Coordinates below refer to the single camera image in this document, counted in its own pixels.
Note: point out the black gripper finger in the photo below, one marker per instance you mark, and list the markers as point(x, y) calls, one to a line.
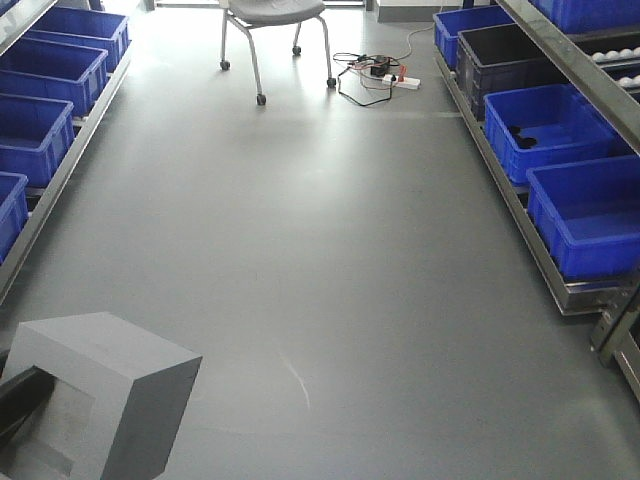
point(21, 396)

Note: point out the gray hollow cube base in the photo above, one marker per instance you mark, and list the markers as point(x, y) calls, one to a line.
point(119, 395)

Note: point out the dark navy bin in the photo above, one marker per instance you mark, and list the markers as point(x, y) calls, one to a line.
point(500, 58)

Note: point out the blue bin with black items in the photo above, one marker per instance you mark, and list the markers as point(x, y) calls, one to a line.
point(546, 125)

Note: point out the blue bin near right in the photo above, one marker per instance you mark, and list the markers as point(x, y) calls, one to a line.
point(587, 214)

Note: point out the white power strip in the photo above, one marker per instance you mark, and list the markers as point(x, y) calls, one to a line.
point(402, 82)

